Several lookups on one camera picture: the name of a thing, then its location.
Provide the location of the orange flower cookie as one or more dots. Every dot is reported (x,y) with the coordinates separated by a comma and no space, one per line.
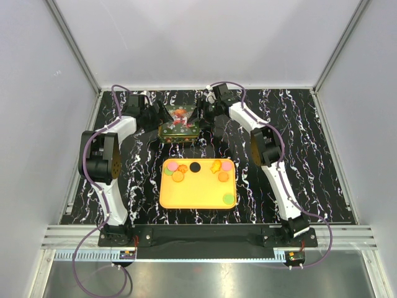
(183,168)

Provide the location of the green sandwich cookie left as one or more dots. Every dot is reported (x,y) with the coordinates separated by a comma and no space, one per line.
(168,172)

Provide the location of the pink sandwich cookie left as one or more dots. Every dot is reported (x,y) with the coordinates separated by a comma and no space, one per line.
(172,166)

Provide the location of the orange shell cookie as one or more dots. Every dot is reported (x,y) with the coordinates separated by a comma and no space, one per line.
(223,177)

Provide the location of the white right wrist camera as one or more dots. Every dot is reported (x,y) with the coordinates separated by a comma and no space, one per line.
(209,94)

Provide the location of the gold tin lid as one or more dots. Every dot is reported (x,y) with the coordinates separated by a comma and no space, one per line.
(181,114)

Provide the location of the black sandwich cookie upper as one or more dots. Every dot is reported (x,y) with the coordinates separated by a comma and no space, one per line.
(195,167)

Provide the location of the yellow plastic tray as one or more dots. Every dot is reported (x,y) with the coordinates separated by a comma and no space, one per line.
(200,190)

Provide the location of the pink sandwich cookie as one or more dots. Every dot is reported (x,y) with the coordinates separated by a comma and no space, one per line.
(227,165)
(172,166)

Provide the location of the green sandwich cookie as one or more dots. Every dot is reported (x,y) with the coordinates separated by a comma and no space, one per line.
(168,172)
(229,199)

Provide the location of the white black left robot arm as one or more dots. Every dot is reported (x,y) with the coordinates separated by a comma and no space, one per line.
(100,161)

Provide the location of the green sandwich cookie right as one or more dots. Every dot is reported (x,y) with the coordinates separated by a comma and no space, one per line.
(229,199)

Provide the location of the tan round biscuit left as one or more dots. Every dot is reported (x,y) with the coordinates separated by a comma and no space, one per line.
(178,176)

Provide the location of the green christmas cookie tin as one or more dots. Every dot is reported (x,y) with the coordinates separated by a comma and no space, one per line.
(178,133)

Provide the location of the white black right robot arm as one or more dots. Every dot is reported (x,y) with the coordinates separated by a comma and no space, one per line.
(267,150)

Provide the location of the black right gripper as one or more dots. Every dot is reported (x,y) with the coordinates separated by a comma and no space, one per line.
(195,116)

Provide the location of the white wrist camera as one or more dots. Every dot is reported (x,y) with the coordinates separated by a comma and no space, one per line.
(209,94)
(146,98)

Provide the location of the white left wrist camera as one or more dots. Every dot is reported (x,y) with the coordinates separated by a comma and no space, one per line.
(146,98)

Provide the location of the pink sandwich cookie right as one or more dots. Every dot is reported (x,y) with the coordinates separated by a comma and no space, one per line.
(227,165)

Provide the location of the aluminium frame rail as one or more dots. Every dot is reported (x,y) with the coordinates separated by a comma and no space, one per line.
(80,242)

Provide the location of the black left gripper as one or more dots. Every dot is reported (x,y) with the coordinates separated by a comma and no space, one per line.
(160,118)

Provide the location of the yellow chick cookie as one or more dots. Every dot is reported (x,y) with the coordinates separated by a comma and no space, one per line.
(216,166)

